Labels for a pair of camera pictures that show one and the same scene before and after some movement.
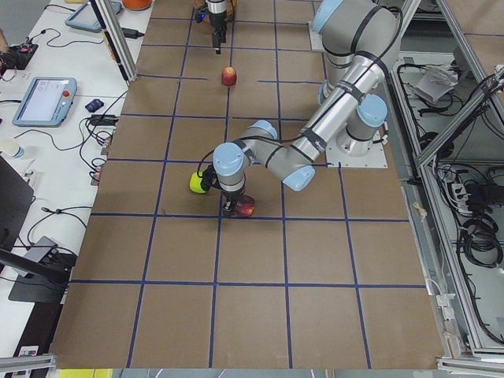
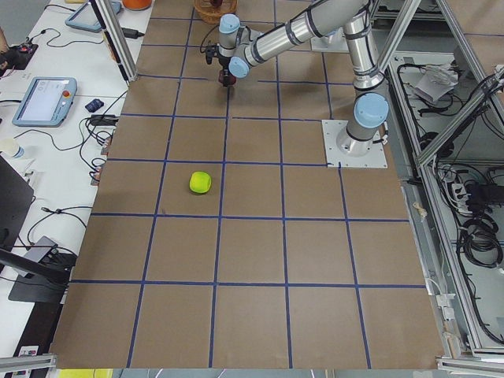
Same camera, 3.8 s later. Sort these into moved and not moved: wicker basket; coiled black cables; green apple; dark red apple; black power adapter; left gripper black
Moved: dark red apple; left gripper black
Not moved: green apple; coiled black cables; wicker basket; black power adapter
